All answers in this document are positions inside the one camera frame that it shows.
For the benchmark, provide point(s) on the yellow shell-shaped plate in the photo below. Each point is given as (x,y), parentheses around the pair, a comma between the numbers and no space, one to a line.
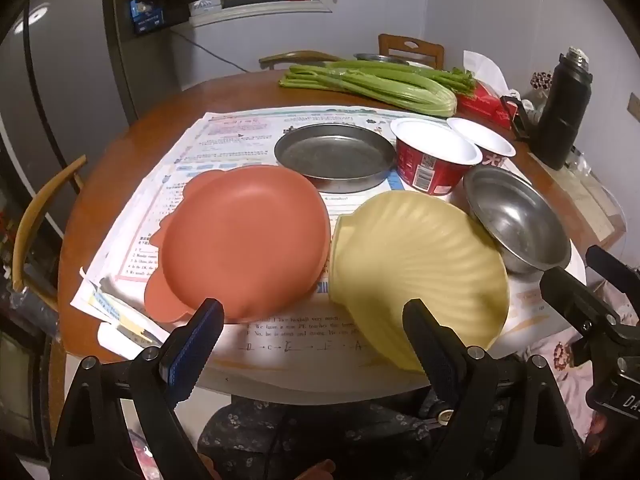
(420,260)

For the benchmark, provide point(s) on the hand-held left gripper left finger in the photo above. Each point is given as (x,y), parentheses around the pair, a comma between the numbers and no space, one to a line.
(192,345)

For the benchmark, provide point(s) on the orange bear-shaped plate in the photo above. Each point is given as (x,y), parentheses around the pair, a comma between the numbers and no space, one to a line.
(245,240)

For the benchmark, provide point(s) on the yellowed paper sheet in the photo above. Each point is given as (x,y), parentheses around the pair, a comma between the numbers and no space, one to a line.
(585,200)

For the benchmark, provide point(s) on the stainless steel bowl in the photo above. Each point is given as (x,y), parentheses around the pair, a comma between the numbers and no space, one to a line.
(520,220)

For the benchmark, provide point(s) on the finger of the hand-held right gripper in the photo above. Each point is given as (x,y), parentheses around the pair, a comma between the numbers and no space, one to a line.
(575,305)
(615,272)

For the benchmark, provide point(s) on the black thermos bottle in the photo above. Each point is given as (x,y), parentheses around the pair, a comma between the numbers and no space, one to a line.
(560,115)

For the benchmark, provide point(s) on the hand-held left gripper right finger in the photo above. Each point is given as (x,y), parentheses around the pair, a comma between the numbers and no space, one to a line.
(430,345)

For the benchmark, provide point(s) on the grey refrigerator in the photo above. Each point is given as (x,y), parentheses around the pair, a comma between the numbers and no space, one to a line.
(65,60)

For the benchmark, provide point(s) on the blue box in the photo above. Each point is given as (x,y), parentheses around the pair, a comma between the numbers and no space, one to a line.
(147,17)

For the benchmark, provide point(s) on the large red paper bowl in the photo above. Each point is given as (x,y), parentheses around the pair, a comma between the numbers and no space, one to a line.
(430,157)

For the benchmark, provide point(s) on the celery bunch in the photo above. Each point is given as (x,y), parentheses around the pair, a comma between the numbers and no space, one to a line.
(380,82)

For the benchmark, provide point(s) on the red tissue box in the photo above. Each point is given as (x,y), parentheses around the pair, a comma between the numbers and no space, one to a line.
(482,105)

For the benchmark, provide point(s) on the newspaper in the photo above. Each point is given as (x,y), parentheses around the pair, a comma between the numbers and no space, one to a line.
(235,140)

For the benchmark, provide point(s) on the round metal plate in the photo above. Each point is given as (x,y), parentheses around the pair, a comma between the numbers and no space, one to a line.
(335,152)

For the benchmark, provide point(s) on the patterned jar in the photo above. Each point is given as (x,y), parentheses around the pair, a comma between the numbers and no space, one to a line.
(541,81)

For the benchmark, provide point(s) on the curved-back wooden chair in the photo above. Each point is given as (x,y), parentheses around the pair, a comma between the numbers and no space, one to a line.
(35,220)
(300,57)

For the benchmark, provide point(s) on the metal basin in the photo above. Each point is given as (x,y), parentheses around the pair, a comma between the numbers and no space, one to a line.
(375,57)

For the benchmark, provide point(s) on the small red paper bowl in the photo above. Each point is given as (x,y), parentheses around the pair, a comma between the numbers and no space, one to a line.
(487,142)

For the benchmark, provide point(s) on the wall socket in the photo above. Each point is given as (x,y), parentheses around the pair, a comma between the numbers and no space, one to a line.
(635,106)

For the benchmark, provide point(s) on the white box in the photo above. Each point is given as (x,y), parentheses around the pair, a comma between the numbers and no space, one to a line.
(205,6)

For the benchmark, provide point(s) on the dark floral clothing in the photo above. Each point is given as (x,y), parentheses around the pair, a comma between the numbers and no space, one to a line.
(310,430)

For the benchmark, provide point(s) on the slat-back wooden chair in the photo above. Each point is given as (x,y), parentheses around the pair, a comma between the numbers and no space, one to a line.
(410,50)

